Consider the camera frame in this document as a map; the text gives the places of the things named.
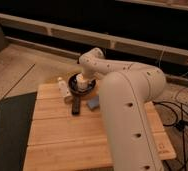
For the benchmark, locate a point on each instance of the white ceramic cup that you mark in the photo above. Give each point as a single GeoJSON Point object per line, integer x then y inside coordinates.
{"type": "Point", "coordinates": [82, 83]}

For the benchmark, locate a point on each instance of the black ceramic bowl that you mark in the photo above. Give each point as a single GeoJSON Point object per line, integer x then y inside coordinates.
{"type": "Point", "coordinates": [72, 84]}

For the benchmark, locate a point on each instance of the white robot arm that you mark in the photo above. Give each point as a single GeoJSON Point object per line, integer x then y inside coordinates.
{"type": "Point", "coordinates": [123, 92]}

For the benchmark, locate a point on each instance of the wooden shelf rail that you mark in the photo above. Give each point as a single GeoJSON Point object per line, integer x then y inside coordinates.
{"type": "Point", "coordinates": [125, 45]}

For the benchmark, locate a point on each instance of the white tube bottle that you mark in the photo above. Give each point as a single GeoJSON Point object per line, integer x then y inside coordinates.
{"type": "Point", "coordinates": [64, 90]}

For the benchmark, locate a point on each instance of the blue sponge block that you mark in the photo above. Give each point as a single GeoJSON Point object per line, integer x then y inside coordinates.
{"type": "Point", "coordinates": [93, 103]}

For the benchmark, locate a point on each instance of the dark grey floor mat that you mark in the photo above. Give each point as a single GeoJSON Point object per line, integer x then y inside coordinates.
{"type": "Point", "coordinates": [16, 114]}

